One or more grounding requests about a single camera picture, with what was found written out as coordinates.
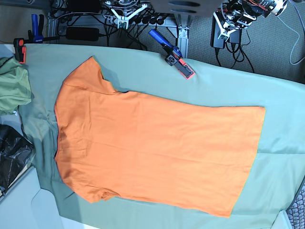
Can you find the blue clamp at table edge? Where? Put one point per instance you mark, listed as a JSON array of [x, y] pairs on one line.
[[174, 56]]

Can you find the black plastic bag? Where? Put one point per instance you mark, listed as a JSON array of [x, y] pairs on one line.
[[15, 152]]

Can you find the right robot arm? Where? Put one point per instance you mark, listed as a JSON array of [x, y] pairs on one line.
[[126, 8]]

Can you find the black power brick left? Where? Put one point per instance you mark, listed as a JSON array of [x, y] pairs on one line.
[[82, 34]]

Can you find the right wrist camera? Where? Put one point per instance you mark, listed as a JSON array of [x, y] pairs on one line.
[[123, 24]]

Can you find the orange T-shirt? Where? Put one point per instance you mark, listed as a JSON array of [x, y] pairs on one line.
[[146, 148]]

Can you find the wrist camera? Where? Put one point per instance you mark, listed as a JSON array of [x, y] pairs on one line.
[[123, 24], [223, 36]]

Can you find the olive green shirt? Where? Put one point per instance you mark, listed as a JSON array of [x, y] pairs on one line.
[[15, 89]]

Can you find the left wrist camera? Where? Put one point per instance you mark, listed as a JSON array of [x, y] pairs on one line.
[[223, 36]]

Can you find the aluminium frame post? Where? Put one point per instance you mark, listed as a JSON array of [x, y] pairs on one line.
[[181, 32]]

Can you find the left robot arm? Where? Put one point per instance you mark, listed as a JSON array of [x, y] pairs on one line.
[[239, 14]]

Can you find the white power strip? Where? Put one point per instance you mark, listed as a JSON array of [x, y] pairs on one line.
[[156, 18]]

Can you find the green table cloth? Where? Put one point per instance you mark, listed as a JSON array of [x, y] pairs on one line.
[[276, 174]]

